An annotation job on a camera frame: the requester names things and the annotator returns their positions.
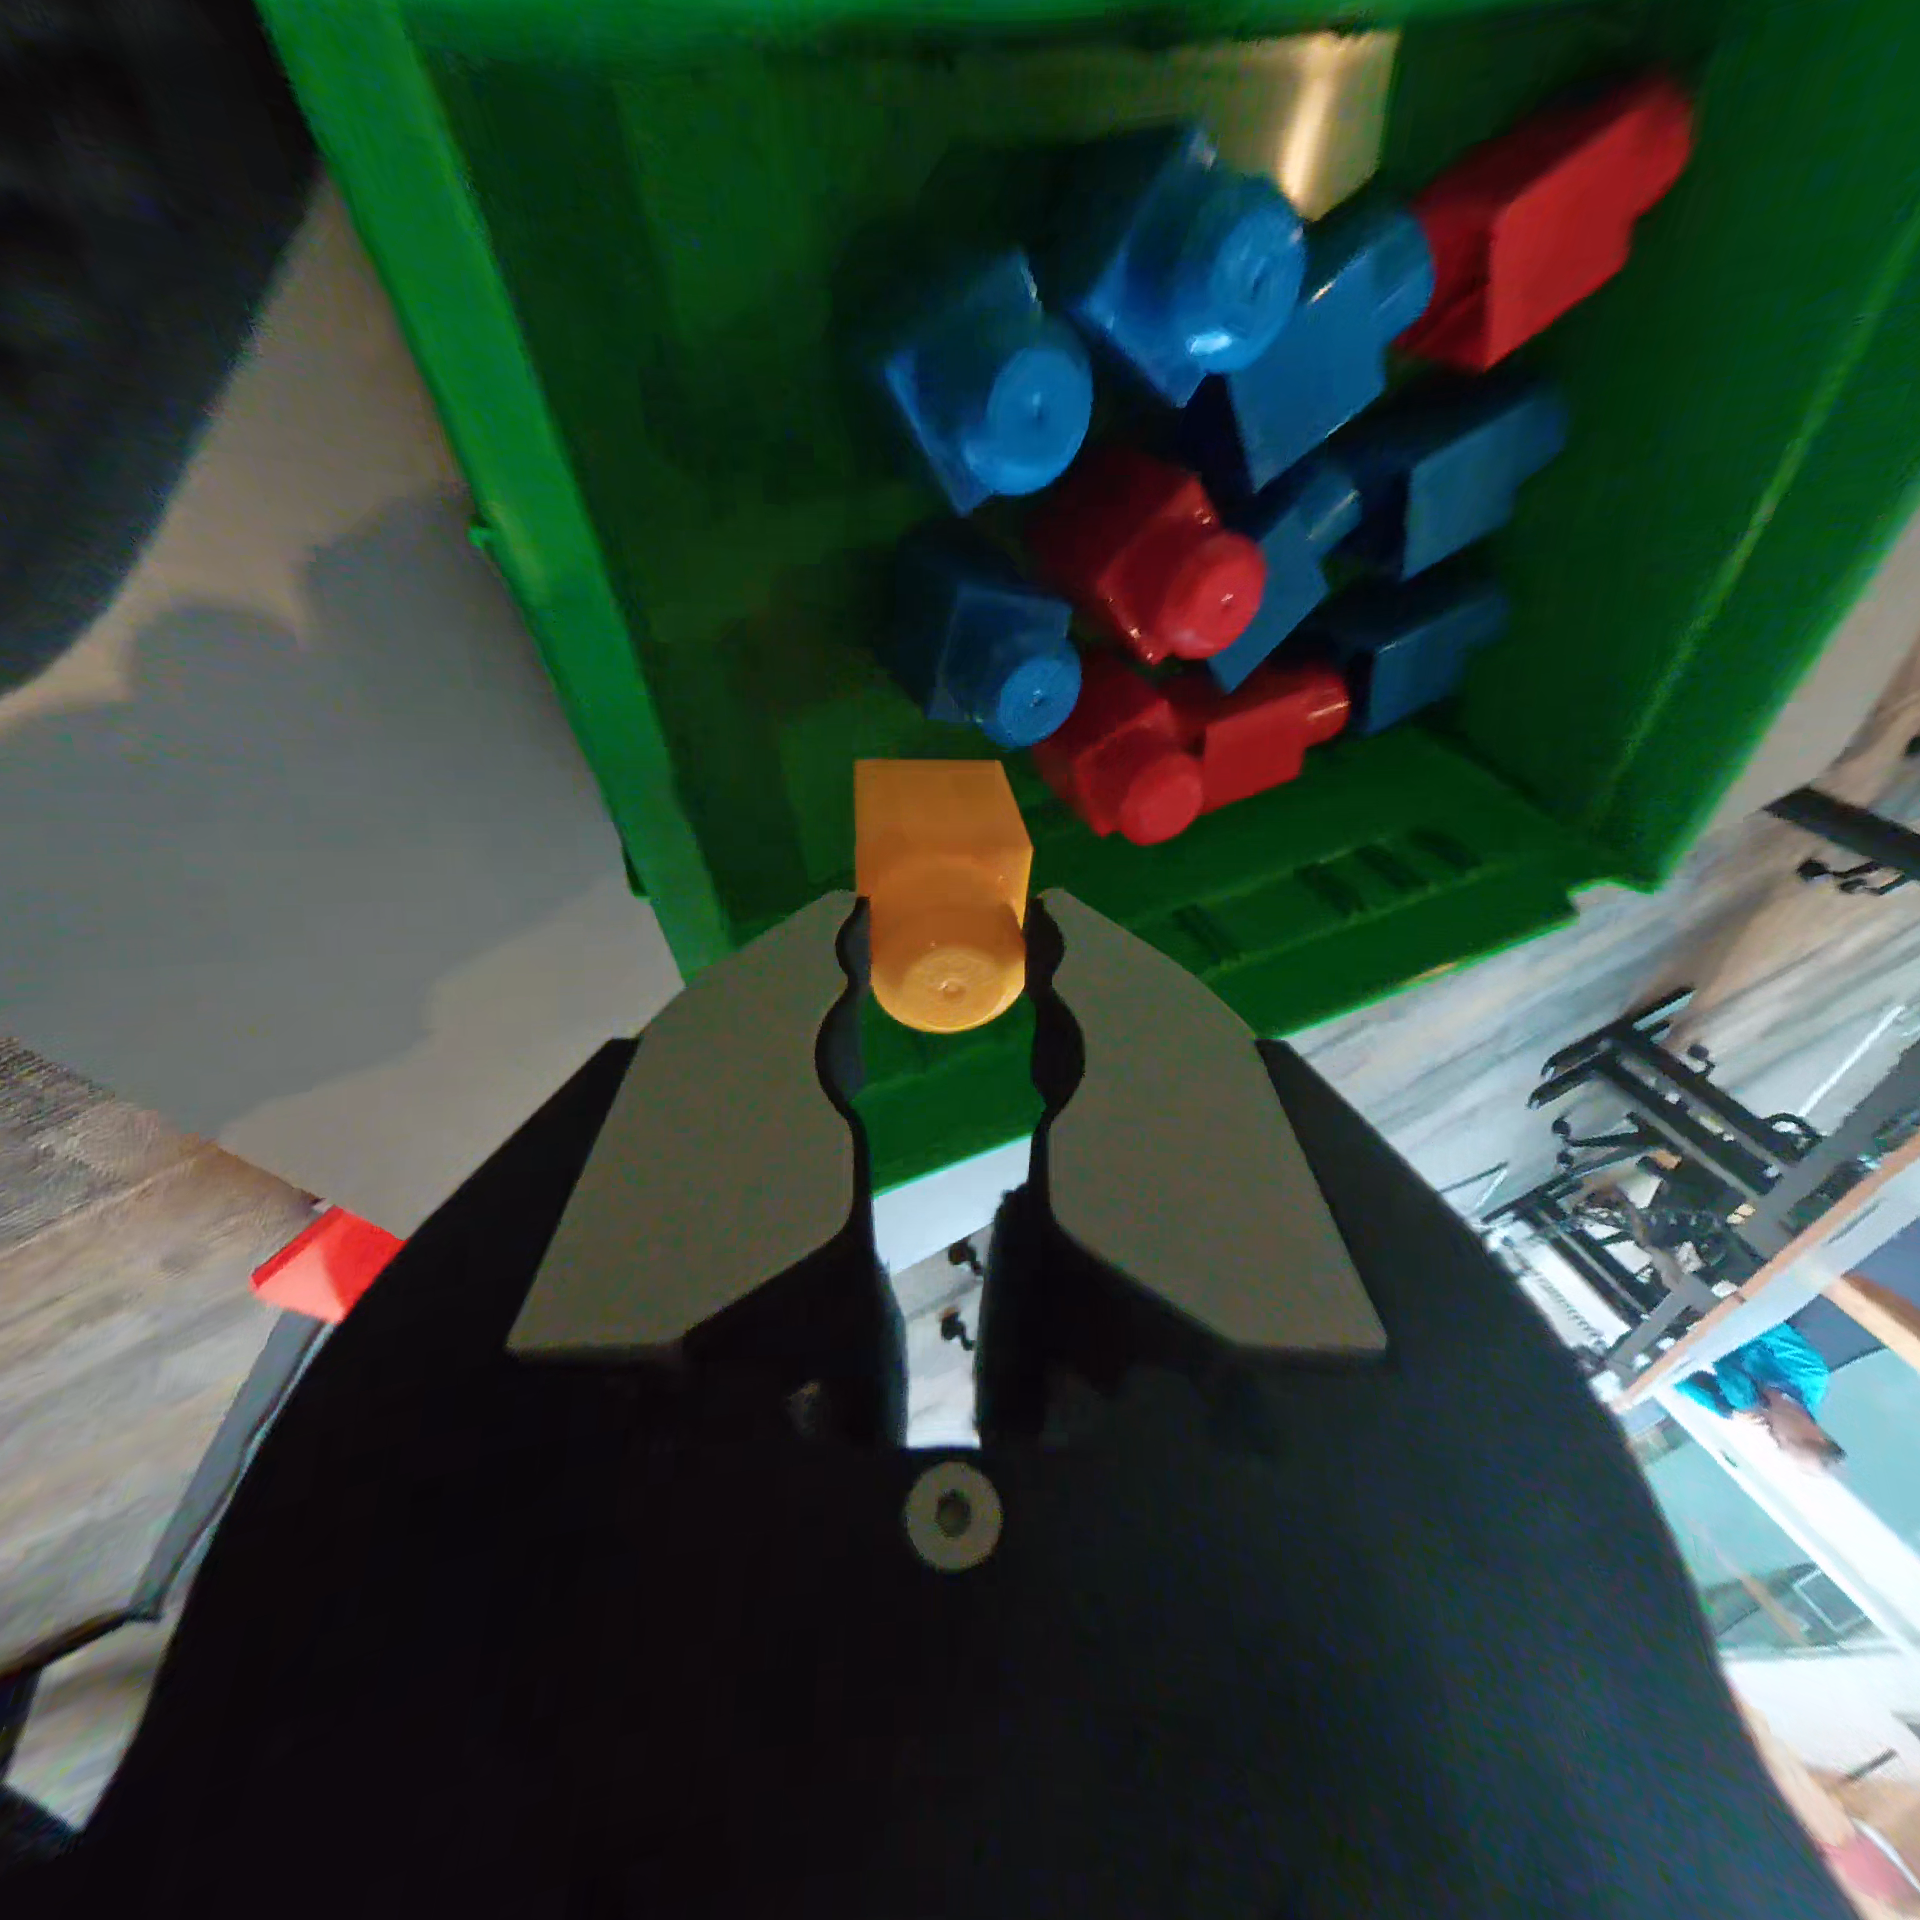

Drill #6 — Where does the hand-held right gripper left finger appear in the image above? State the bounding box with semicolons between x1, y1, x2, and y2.
507;889;875;1354

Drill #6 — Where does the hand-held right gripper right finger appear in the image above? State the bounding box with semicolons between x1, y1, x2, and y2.
1027;885;1389;1354

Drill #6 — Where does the orange mega block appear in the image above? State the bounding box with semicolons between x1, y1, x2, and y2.
852;757;1038;1038

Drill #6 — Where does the green plastic bin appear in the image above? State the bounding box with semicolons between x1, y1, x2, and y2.
257;0;1920;1185

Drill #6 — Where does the pile of mega blocks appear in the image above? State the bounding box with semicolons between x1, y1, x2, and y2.
870;76;1695;848

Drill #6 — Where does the red flat plastic piece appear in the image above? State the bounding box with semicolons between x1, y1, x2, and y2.
249;1204;407;1326

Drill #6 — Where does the black mesh pad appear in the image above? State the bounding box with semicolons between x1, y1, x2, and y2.
0;0;319;694

